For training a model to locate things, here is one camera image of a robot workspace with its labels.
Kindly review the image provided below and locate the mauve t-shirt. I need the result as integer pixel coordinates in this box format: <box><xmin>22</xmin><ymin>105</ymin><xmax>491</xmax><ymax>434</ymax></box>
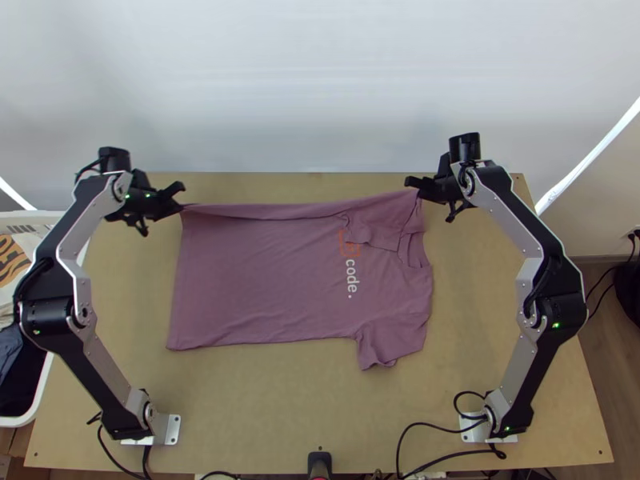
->
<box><xmin>165</xmin><ymin>189</ymin><xmax>435</xmax><ymax>373</ymax></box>

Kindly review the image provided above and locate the heap of clothes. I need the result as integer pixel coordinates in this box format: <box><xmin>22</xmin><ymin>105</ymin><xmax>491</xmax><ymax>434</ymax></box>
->
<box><xmin>0</xmin><ymin>231</ymin><xmax>50</xmax><ymax>417</ymax></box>

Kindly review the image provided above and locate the white laundry basket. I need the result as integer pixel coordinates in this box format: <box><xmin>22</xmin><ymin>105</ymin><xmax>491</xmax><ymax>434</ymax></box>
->
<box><xmin>0</xmin><ymin>210</ymin><xmax>67</xmax><ymax>429</ymax></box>

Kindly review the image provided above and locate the black cable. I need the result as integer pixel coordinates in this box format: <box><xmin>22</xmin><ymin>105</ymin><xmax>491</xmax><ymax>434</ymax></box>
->
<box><xmin>395</xmin><ymin>390</ymin><xmax>507</xmax><ymax>480</ymax></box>
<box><xmin>86</xmin><ymin>410</ymin><xmax>158</xmax><ymax>480</ymax></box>
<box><xmin>583</xmin><ymin>230</ymin><xmax>640</xmax><ymax>312</ymax></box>

